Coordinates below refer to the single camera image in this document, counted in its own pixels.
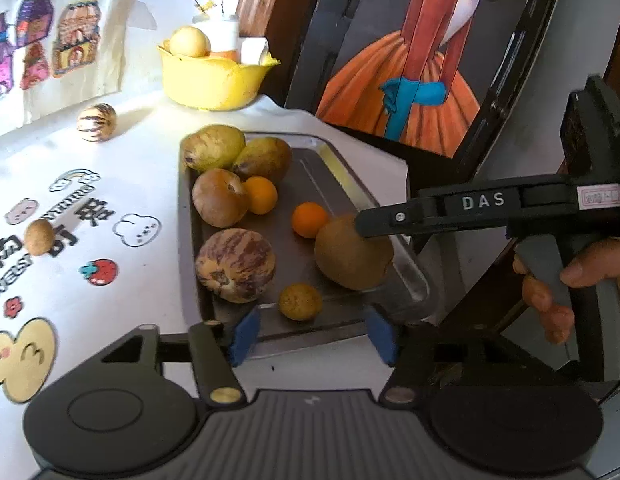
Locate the person's right hand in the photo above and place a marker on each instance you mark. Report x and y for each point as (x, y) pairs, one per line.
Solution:
(597, 265)

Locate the small brown round fruit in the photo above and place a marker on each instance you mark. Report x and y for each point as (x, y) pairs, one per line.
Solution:
(39, 237)
(300, 302)

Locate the white rolled paper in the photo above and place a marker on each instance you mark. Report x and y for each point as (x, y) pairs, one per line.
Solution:
(253, 51)

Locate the small orange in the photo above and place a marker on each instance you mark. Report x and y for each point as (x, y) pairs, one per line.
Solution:
(261, 196)
(310, 220)

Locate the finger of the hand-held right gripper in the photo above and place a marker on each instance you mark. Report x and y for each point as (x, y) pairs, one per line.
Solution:
(390, 220)

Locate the yellow round fruit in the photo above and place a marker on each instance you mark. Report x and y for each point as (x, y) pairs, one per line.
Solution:
(189, 41)

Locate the pale striped melon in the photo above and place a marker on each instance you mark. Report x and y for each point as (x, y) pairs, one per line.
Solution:
(96, 120)

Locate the yellow plastic bowl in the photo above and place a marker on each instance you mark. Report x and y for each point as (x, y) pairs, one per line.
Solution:
(210, 85)

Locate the brown kiwi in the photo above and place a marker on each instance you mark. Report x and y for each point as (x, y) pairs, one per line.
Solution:
(352, 257)

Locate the orange dress girl painting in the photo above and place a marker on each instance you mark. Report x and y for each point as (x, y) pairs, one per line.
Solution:
(415, 85)

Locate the purple striped melon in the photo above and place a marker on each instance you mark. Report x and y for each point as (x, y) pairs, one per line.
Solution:
(235, 266)

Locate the metal tray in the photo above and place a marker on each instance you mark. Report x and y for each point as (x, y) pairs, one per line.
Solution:
(335, 182)

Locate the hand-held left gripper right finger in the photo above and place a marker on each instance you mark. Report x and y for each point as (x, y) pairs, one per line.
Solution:
(381, 336)

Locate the white printed tablecloth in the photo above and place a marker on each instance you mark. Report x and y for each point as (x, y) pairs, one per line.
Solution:
(140, 185)

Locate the white jar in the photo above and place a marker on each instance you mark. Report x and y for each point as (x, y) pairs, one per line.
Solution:
(222, 32)

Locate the brown spotted round fruit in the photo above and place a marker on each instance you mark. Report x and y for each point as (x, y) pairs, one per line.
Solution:
(220, 198)

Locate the brown wooden door frame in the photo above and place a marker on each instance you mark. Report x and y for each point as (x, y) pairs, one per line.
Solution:
(270, 5)

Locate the yellow-green oval fruit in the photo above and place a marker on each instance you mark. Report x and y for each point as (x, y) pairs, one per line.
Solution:
(212, 147)
(265, 160)

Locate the coloured houses drawing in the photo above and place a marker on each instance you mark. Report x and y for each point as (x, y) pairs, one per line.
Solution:
(75, 35)

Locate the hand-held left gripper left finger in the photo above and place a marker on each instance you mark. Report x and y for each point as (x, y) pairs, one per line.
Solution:
(245, 336)

